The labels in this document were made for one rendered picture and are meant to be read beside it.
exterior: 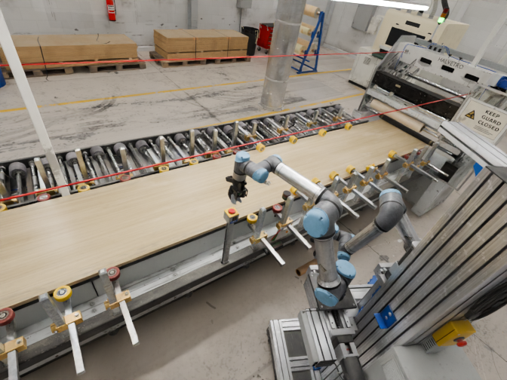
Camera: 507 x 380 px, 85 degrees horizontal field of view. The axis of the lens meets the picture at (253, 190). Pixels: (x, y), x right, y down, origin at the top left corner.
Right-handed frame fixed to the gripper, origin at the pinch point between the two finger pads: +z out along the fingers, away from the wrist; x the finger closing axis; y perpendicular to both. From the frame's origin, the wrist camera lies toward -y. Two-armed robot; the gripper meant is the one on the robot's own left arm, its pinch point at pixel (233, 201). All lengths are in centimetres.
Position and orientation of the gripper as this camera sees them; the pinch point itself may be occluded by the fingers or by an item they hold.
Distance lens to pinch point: 164.4
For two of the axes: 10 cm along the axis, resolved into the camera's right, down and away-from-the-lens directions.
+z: -1.5, 7.5, 6.5
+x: 8.2, -2.7, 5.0
